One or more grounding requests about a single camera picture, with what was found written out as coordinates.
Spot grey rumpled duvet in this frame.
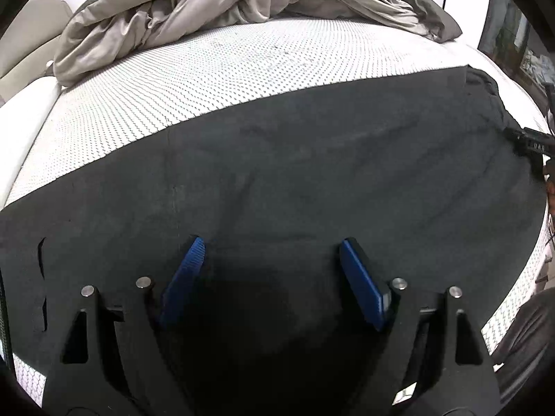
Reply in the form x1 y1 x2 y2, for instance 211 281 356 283
53 0 462 86

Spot grey trouser leg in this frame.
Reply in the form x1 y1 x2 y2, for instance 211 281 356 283
491 288 554 415

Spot black pants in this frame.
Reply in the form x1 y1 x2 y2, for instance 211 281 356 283
1 67 546 371

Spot white dotted mattress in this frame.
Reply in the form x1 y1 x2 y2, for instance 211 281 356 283
1 18 552 415

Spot beige upholstered headboard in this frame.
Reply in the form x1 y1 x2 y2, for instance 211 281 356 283
1 0 71 102

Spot dark glass cabinet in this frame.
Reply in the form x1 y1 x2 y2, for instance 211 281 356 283
478 0 554 115

